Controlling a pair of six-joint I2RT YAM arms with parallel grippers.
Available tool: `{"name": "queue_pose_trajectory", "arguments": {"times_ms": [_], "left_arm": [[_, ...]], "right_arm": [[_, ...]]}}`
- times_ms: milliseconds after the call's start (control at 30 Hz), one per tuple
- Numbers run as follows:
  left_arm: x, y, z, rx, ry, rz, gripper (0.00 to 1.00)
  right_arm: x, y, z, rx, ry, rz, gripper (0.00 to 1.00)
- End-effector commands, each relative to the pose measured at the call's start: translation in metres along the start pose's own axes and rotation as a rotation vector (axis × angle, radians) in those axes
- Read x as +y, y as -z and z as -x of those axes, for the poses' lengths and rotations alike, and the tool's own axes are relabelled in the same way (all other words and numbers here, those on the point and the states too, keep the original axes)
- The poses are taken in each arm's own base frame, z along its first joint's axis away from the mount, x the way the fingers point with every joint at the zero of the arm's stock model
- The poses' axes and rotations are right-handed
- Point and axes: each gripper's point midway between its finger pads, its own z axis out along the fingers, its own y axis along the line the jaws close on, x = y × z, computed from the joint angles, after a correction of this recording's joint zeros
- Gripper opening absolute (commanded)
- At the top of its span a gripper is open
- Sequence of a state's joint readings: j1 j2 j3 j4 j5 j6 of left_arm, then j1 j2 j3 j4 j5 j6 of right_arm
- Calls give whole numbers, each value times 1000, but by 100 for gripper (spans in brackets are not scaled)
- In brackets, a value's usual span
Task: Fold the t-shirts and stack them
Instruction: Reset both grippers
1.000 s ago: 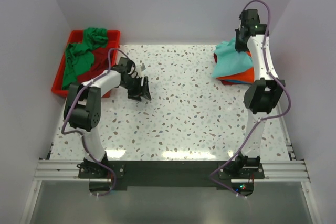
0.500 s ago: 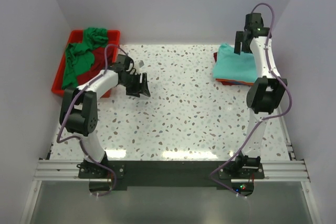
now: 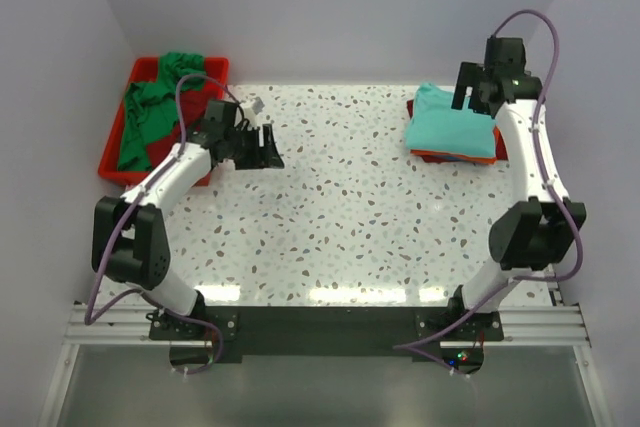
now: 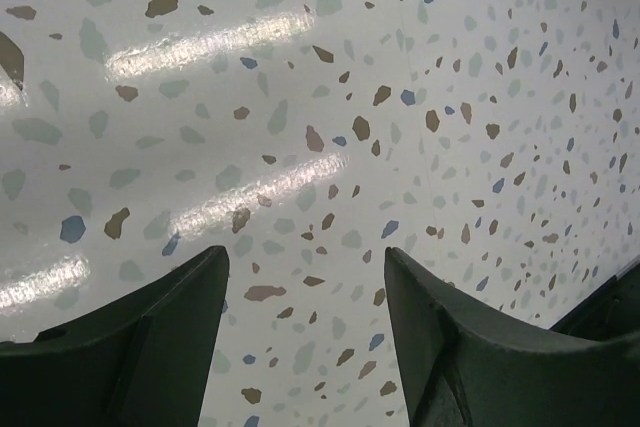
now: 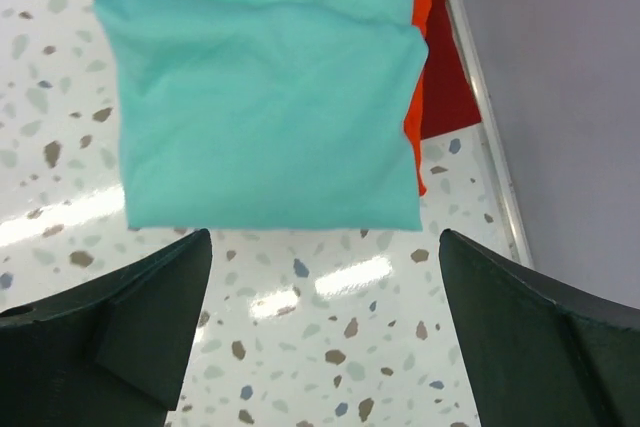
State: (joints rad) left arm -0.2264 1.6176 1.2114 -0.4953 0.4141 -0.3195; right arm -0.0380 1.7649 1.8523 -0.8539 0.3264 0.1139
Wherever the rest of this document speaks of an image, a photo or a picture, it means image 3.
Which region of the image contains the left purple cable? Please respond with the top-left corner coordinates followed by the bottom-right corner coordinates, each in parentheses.
top-left (83, 73), bottom-right (243, 375)

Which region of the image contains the teal t shirt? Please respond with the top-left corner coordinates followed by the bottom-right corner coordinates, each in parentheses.
top-left (405, 83), bottom-right (497, 163)

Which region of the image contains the red plastic bin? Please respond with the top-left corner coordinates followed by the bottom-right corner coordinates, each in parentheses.
top-left (98, 57), bottom-right (229, 186)

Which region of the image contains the orange folded t shirt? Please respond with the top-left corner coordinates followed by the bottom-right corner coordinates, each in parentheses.
top-left (409, 126), bottom-right (504, 166)

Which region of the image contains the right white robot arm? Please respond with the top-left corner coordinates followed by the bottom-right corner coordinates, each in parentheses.
top-left (445, 35), bottom-right (587, 340)

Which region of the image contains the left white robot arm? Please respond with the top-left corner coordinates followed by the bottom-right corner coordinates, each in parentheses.
top-left (91, 100), bottom-right (284, 339)

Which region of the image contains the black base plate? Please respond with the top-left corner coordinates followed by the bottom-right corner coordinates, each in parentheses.
top-left (148, 304), bottom-right (506, 375)

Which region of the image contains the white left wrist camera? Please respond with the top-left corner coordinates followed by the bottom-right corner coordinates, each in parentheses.
top-left (242, 97), bottom-right (264, 125)

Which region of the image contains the dark red t shirt in bin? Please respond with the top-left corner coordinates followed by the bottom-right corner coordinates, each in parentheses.
top-left (145, 83), bottom-right (222, 167)

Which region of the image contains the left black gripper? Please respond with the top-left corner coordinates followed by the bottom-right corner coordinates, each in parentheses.
top-left (224, 124), bottom-right (284, 171)

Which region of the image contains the dark red folded t shirt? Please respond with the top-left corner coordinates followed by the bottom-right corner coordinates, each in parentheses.
top-left (405, 96), bottom-right (510, 165)

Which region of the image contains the green t shirt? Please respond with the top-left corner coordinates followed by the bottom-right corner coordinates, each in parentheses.
top-left (117, 52), bottom-right (205, 172)

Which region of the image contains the aluminium rail frame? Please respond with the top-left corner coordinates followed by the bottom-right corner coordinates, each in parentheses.
top-left (37, 78), bottom-right (614, 427)

